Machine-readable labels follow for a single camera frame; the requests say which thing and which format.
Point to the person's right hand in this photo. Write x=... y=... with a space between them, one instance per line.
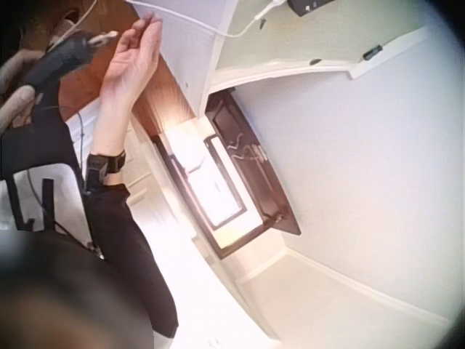
x=132 y=65

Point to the person's left hand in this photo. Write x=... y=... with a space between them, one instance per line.
x=18 y=60

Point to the person's right fingers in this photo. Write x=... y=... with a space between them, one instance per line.
x=145 y=32

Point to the person's left fingers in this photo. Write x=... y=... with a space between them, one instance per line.
x=16 y=105

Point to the black glue gun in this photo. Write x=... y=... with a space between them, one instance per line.
x=60 y=56

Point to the brown wooden furniture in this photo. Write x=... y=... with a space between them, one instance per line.
x=171 y=97

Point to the tan woven object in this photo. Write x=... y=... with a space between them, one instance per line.
x=65 y=27

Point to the black wrist band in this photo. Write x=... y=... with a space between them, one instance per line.
x=110 y=162

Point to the black box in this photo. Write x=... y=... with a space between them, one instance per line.
x=307 y=6

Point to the dark brown door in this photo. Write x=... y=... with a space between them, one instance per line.
x=262 y=174

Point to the dark framed bright window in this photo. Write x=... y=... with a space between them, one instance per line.
x=218 y=203

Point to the small black door stop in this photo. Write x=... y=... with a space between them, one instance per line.
x=372 y=53

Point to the white door frame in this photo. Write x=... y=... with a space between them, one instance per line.
x=290 y=69

